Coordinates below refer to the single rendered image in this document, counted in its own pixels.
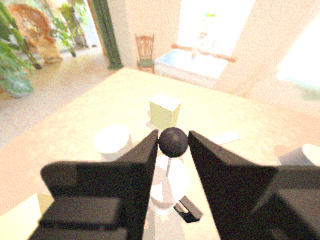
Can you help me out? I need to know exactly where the beige cylinder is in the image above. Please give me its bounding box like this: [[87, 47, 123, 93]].
[[94, 124, 134, 162]]

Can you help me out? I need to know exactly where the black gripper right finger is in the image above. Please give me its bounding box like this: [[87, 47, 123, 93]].
[[188, 130, 320, 240]]

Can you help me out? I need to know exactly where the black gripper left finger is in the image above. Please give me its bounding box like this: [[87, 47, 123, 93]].
[[40, 129, 158, 240]]

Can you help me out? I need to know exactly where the glass french press with black knob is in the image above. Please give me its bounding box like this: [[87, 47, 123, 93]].
[[149, 127, 203, 223]]

